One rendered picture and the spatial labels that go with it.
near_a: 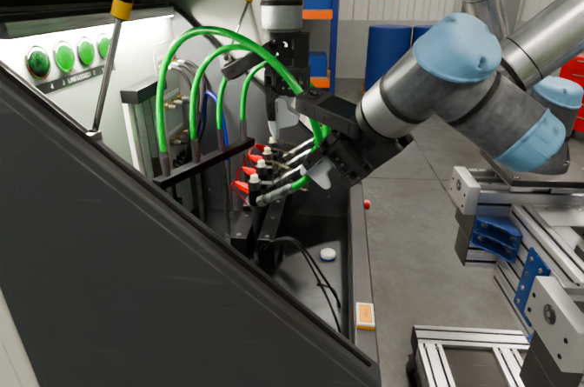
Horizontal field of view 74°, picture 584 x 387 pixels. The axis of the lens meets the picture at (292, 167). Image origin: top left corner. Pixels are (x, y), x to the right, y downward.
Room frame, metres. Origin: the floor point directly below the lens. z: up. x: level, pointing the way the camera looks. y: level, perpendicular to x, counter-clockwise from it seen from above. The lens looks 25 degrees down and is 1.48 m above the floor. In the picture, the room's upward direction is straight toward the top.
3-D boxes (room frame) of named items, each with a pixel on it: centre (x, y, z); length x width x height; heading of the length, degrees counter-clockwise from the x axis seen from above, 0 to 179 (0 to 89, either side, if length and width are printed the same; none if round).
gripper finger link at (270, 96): (0.73, 0.04, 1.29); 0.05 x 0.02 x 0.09; 173
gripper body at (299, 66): (0.75, 0.01, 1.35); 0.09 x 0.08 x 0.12; 83
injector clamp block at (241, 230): (0.88, 0.07, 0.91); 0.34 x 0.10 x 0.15; 173
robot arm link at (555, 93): (0.99, -0.68, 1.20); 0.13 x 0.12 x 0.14; 29
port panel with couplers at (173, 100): (1.03, 0.31, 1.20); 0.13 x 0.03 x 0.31; 173
